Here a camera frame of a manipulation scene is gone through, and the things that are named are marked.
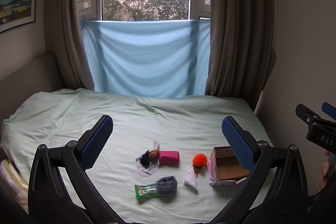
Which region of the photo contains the orange fluffy pompom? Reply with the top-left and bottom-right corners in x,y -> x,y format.
192,153 -> 208,177

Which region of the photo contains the white textured cloth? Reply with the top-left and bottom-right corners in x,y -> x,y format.
183,165 -> 198,191

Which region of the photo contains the green wet wipes pack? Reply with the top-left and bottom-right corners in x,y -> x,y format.
134,183 -> 159,200

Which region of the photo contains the black hair tie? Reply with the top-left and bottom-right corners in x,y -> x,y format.
139,150 -> 151,169

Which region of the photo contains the pink leather pouch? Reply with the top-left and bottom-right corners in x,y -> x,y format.
158,151 -> 179,165

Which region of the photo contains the grey fluffy sock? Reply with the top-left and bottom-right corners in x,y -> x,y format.
155,176 -> 178,196

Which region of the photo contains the brown fur toy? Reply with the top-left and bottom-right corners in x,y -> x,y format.
149,141 -> 160,160

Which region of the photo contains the person's right hand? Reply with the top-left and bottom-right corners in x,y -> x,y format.
316,159 -> 330,192

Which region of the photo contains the open cardboard box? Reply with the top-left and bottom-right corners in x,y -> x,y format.
207,146 -> 249,187

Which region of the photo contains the striped pillow at bedside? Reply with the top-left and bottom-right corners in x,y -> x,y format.
1,159 -> 29,213

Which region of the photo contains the right brown curtain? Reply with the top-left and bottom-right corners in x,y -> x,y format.
205,0 -> 276,110

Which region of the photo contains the brown curtain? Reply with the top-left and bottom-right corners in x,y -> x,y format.
43,0 -> 94,90
205,0 -> 276,110

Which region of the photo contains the light green bed sheet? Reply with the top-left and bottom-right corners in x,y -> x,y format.
1,89 -> 268,223

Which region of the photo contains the beige bed headboard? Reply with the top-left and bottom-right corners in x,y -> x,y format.
1,54 -> 65,121

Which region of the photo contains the light blue hanging cloth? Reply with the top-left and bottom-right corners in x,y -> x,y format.
80,20 -> 210,98

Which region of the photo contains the left brown curtain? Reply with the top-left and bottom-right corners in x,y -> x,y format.
43,0 -> 94,90

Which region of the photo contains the framed wall picture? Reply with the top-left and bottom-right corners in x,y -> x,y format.
0,0 -> 37,33

